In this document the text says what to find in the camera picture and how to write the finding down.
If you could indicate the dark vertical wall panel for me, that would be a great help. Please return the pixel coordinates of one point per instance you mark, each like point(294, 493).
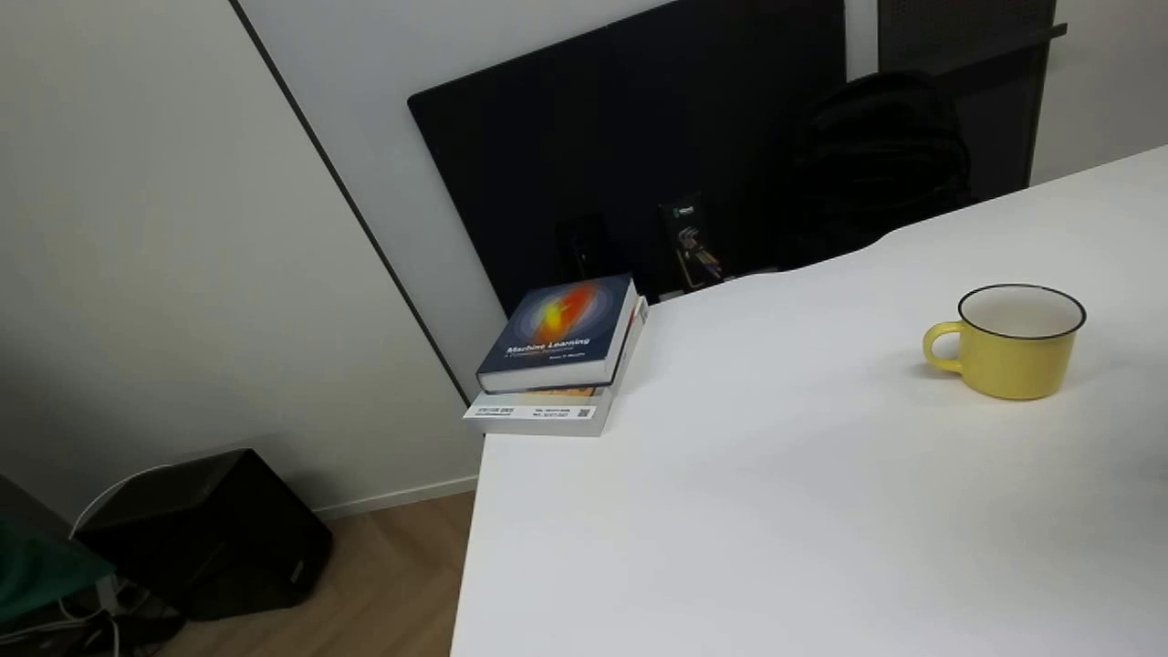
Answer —
point(990, 57)

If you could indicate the black office chair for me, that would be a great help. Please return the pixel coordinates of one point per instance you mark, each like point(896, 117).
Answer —
point(877, 156)

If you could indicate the white book under blue book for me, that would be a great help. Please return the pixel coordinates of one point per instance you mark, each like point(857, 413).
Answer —
point(564, 411)

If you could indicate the black box on floor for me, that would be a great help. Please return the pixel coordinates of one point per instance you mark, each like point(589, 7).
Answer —
point(212, 536)

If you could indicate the yellow enamel cup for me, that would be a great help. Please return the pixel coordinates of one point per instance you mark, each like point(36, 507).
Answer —
point(1010, 339)

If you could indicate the green cloth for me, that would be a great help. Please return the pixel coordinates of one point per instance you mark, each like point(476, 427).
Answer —
point(43, 568)

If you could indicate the blue book with flame cover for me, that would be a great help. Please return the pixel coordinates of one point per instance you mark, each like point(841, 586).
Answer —
point(564, 338)

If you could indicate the black monitor panel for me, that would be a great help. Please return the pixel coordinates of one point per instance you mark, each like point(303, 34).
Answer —
point(568, 162)

